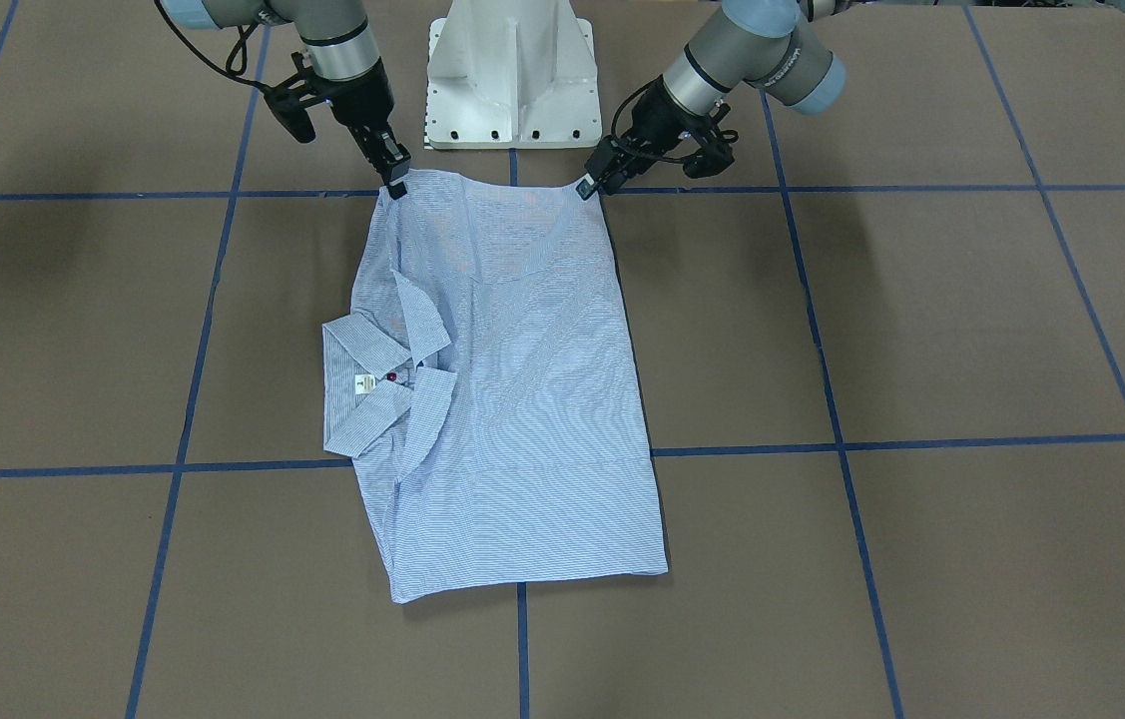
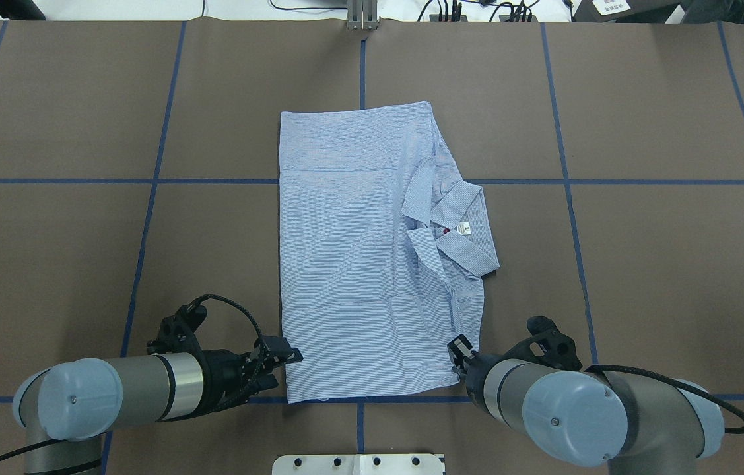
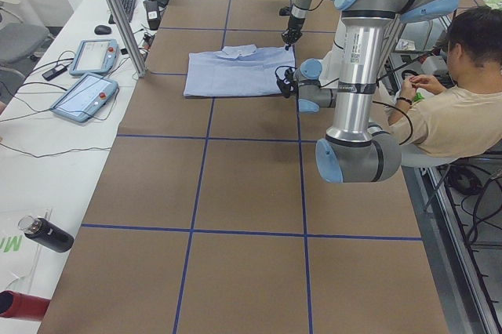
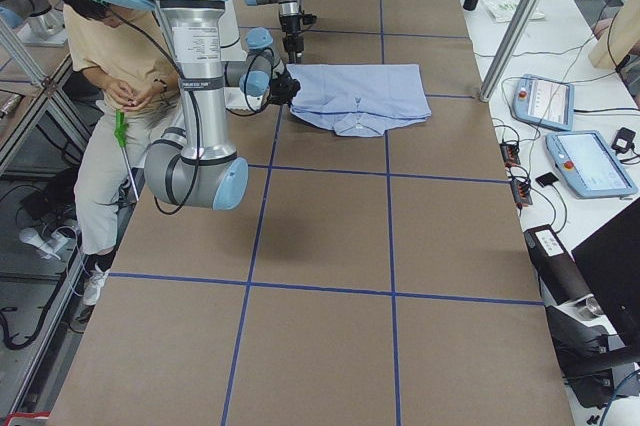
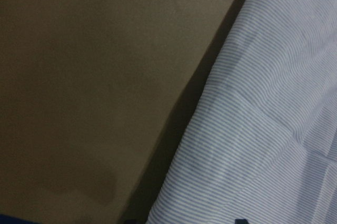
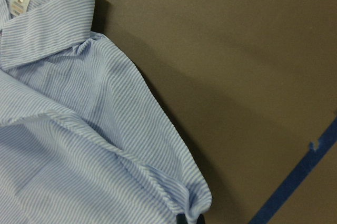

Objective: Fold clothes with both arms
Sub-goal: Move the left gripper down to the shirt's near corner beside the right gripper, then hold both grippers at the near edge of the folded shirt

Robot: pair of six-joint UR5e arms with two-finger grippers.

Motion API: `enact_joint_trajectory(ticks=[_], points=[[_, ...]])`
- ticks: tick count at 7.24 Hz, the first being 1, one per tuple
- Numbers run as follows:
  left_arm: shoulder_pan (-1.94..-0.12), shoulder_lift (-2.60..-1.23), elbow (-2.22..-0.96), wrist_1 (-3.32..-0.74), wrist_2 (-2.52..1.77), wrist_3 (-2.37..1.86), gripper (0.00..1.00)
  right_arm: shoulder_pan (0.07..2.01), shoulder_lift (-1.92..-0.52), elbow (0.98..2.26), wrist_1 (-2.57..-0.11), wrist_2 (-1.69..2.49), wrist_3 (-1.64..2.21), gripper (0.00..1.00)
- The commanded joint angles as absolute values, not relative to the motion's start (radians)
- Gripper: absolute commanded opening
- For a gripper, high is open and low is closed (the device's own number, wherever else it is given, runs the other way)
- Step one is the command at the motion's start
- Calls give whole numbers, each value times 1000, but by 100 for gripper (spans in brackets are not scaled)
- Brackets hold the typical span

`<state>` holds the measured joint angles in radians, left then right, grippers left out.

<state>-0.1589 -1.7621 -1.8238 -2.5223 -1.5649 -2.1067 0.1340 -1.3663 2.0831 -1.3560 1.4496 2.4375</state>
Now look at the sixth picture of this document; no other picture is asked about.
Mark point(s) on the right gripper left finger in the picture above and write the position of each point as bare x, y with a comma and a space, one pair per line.
181, 219

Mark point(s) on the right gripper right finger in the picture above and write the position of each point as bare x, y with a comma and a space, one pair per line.
200, 220

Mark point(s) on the blue striped button shirt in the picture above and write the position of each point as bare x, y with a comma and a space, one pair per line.
83, 140

